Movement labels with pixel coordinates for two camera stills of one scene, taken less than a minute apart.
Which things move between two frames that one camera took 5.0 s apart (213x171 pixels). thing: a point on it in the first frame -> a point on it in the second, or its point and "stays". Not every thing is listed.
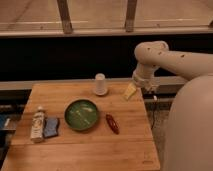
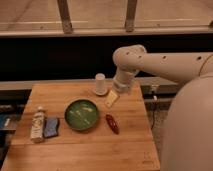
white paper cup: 100,85 stays
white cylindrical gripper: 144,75 -> 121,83
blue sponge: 51,126 stays
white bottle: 38,125 stays
